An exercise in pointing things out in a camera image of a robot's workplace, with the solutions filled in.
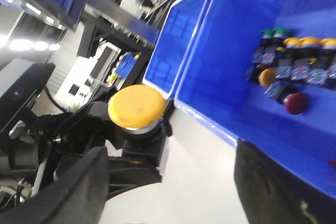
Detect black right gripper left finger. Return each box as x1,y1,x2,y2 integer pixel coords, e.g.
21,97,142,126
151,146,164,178
1,147,109,223

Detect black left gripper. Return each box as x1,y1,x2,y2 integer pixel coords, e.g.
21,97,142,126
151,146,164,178
7,87,162,198

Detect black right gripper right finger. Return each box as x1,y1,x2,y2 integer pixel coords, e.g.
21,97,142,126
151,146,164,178
234,140,335,223

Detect yellow button sideways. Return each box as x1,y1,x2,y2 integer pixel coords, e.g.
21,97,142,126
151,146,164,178
108,84,172,176

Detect red button lying flat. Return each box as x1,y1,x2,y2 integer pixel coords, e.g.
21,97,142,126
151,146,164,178
265,81,309,115

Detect blue crate front left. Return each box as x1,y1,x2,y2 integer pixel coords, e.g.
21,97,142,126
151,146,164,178
175,0,335,197

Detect blue crate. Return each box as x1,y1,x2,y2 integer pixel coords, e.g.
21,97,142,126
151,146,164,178
175,0,335,197
142,0,211,99

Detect yellow button top stacked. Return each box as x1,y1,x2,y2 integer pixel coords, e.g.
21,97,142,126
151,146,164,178
244,65,276,87

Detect yellow button under stack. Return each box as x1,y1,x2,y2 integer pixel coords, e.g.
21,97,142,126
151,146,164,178
276,37,301,80

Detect green button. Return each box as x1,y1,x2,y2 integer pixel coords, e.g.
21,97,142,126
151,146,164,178
265,28,292,65
251,29,275,65

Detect green button far left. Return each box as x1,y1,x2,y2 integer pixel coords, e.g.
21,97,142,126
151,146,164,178
251,29,275,65

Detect yellow button centre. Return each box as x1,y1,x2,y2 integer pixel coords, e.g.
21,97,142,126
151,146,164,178
308,37,336,88

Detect yellow button behind stack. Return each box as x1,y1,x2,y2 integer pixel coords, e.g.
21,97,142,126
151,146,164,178
290,37,321,82

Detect blue crate back left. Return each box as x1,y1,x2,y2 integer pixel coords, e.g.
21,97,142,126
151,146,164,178
142,0,211,99

